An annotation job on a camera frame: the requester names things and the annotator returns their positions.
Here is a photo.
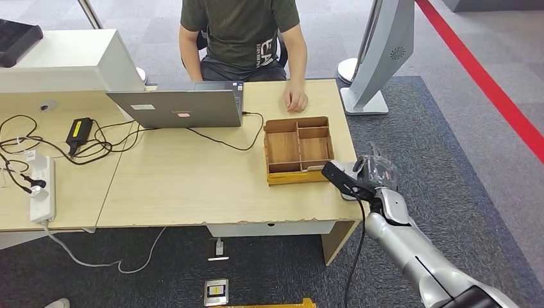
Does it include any person's left hand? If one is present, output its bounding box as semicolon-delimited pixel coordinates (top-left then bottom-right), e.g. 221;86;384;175
283;80;309;114

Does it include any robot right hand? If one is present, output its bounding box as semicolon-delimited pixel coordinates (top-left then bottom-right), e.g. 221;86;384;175
352;142;400;192

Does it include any wooden organizer box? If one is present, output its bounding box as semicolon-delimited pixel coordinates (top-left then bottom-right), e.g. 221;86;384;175
263;116;336;186

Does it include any grey card reader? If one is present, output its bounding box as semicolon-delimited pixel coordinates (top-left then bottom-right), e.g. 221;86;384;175
333;160;366;202

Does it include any person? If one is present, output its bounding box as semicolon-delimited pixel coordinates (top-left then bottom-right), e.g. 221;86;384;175
178;0;309;114

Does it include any chrome stanchion white base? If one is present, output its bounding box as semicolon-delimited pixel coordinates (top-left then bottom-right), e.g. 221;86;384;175
78;0;149;85
337;0;382;85

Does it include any wooden desk leg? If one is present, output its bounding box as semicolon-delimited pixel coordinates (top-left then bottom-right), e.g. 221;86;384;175
321;220;360;267

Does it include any grey kiosk stand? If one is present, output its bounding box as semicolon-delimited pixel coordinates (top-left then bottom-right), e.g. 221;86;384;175
339;0;416;116

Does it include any grey laptop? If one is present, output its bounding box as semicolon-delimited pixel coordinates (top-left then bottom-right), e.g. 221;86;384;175
106;80;245;129

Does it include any white desk drawer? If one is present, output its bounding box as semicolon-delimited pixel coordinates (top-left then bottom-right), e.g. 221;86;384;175
206;221;337;238

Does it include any red floor tape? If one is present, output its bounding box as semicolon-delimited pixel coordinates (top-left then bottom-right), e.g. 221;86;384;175
414;0;544;166

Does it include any yellow floor tape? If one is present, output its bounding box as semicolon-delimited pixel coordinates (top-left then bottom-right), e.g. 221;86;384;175
221;298;317;308

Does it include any floor outlet with white plug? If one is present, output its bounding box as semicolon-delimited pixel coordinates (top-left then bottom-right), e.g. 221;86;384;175
207;237;230;262

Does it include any silver floor socket plate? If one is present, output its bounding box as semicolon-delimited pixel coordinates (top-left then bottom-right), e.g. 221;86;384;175
203;278;230;307

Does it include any black power adapter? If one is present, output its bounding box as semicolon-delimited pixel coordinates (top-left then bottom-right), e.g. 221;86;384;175
65;117;94;150

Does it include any white cabinet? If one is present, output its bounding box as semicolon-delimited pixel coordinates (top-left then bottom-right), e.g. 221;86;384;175
0;28;146;94

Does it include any black plug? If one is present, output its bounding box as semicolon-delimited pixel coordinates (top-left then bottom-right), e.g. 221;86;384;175
19;173;47;196

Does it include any white power strip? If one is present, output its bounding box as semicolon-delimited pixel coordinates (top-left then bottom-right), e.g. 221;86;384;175
28;153;56;225

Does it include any black tray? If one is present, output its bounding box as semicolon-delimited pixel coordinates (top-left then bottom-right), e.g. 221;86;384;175
0;19;44;69

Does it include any white desk side panel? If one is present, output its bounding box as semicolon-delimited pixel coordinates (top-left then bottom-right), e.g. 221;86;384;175
0;228;96;252

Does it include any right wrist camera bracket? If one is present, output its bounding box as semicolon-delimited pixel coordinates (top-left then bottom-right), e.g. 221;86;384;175
321;160;377;203

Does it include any black laptop charging cable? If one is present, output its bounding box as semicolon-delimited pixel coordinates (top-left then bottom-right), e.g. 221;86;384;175
93;111;265;152

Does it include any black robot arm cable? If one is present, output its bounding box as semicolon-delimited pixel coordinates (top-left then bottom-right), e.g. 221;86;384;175
342;187;368;308

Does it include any black power cable tangle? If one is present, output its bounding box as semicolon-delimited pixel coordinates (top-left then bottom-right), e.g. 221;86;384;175
0;114;143;196

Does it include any white power strip cable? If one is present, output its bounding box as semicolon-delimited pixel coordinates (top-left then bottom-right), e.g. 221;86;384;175
42;220;167;275

